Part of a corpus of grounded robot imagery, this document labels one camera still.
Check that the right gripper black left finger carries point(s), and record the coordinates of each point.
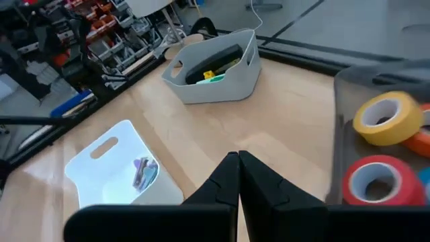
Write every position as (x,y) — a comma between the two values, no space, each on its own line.
(218,201)

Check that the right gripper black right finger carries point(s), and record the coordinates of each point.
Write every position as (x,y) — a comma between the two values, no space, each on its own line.
(268,208)

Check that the grey-blue staple remover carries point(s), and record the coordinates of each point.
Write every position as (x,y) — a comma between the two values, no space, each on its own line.
(150,178)

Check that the purple staple remover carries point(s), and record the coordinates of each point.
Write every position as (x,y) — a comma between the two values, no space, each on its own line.
(137,163)

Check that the green stapler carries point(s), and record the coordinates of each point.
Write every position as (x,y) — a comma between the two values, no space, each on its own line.
(213,80)

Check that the red tape roll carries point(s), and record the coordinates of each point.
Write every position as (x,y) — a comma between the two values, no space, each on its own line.
(406,188)

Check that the yellow tape roll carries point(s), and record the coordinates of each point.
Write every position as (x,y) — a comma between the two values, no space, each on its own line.
(396,131)

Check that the blue tape roll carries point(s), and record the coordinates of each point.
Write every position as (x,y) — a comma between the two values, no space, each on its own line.
(426,185)

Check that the orange tape roll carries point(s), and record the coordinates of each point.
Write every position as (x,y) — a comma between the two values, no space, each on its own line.
(420,142)

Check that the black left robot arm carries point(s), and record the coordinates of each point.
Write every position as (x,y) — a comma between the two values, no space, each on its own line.
(13,64)

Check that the transparent grey plastic bin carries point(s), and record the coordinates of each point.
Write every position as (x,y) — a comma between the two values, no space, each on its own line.
(342,134)

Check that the white plastic bin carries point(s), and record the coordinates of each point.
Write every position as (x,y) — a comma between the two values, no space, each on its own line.
(100,174)

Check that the shelf with parts bins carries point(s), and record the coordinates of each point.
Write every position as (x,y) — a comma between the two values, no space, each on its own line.
(127,50)

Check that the white lamp with wooden base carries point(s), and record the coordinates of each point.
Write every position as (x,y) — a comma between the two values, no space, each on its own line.
(148,6)

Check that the black aluminium table frame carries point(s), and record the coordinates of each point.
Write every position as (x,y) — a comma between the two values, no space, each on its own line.
(302,57)

